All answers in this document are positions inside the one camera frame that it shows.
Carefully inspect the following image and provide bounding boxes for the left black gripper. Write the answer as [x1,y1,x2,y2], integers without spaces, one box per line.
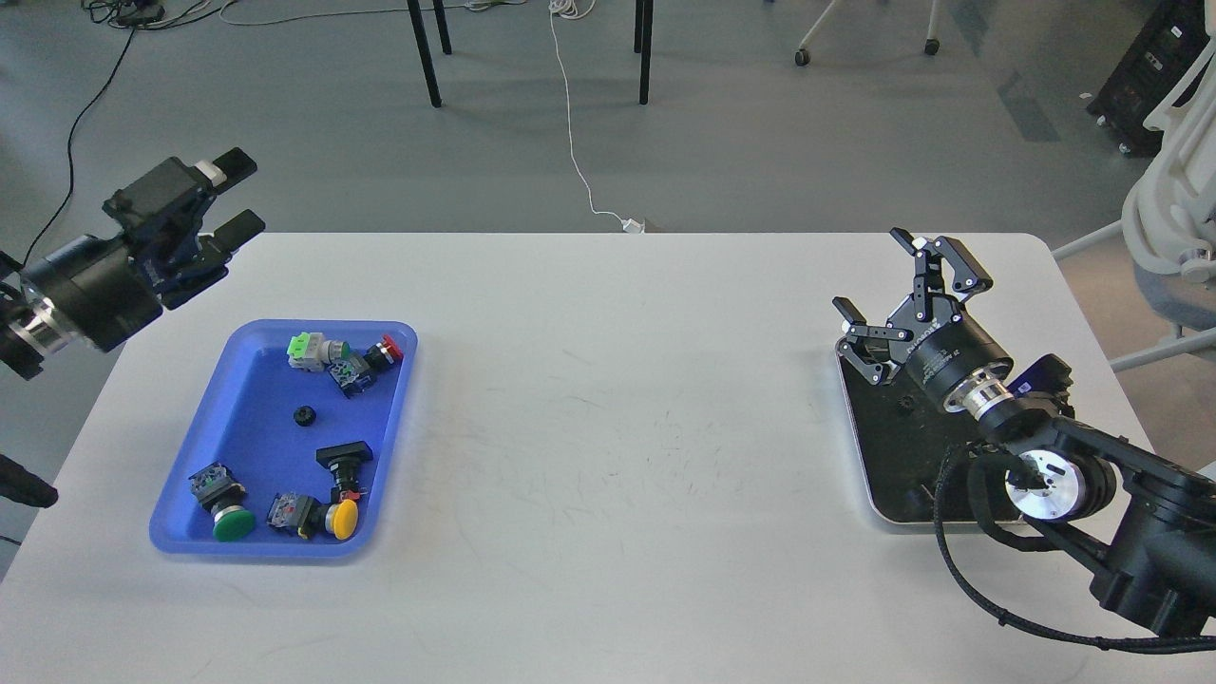
[19,148,266,354]

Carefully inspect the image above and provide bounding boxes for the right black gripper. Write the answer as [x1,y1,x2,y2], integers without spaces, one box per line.
[832,228,1015,414]

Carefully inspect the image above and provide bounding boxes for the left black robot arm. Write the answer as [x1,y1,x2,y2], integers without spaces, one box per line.
[1,147,266,381]

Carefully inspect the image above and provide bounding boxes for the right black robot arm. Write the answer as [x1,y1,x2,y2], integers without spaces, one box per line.
[833,228,1215,655]

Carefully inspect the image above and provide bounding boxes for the silver metal tray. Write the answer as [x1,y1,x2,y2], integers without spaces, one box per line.
[840,359,981,525]

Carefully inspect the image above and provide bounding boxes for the blue plastic tray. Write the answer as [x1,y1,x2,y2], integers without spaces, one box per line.
[150,319,418,560]

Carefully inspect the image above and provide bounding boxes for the white chair base wheels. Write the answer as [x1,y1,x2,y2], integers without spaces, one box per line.
[790,1,945,68]

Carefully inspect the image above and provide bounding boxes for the white office chair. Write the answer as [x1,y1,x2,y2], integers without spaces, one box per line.
[1052,43,1215,372]

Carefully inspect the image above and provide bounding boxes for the black square push button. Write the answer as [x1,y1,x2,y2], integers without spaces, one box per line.
[315,441,372,504]

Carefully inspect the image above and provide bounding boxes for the black table legs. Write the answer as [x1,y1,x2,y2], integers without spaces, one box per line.
[405,0,655,108]

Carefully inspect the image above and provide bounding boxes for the black equipment case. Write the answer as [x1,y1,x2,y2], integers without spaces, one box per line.
[1086,1,1210,159]

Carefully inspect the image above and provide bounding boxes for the light green switch block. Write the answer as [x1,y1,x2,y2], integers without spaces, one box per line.
[286,331,351,372]

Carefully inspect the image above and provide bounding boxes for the black cable on floor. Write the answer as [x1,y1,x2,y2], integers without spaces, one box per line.
[0,0,221,267]

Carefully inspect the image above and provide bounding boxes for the red push button switch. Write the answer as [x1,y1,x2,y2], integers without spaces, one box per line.
[327,333,404,398]

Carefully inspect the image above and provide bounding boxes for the green push button switch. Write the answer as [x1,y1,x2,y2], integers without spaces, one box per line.
[188,462,257,542]

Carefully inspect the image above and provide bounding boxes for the yellow push button switch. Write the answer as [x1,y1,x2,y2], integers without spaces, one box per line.
[265,492,362,542]

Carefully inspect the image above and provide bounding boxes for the white cable on floor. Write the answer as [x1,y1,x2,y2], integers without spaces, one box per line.
[548,0,644,234]

